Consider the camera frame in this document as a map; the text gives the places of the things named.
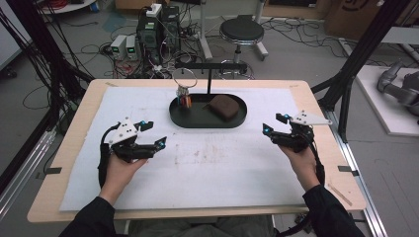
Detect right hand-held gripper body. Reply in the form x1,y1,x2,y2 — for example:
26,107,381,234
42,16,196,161
272,111,333,154

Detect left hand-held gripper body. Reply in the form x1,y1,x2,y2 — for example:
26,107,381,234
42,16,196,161
108,117,156,163

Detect key bunch with coloured tags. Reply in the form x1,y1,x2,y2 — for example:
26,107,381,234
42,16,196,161
172,67,199,109

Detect brown leather wallet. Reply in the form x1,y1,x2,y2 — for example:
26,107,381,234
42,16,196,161
207,94,241,122

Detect black oval tray with stand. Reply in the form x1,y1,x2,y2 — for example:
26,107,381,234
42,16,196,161
168,62,248,129

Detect person's right hand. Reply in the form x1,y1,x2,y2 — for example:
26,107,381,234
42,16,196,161
279,145,321,194

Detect person's left hand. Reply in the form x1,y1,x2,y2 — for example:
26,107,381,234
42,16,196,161
98,153,148,207

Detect white table mat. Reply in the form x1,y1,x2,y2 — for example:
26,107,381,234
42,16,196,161
58,86,307,211

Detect black tape piece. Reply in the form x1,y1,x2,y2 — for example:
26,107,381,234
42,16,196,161
35,166,63,181
337,165,361,178

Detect white platform board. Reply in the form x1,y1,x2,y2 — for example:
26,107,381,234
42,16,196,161
355,63,419,137

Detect grey power supply unit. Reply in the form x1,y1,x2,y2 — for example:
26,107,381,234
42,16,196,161
126,35,138,61
110,34,127,60

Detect black computer tower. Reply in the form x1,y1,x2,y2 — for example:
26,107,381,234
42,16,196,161
135,4,181,65

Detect round black stool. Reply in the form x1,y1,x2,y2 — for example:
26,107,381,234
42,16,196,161
218,14,270,63

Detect white power strip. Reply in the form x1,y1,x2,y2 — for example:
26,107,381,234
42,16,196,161
145,3,163,18

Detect large cardboard box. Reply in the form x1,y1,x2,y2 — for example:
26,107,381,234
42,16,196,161
323,0,411,41

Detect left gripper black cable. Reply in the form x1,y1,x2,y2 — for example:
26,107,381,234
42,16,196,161
97,121,122,190

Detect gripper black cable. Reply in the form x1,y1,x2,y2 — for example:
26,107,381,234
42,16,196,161
97,121,122,190
307,131,326,186

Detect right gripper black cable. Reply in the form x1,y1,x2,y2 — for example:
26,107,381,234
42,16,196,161
307,131,326,186

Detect black metal frame post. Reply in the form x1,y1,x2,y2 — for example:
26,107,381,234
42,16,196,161
0,0,95,196
310,0,413,143

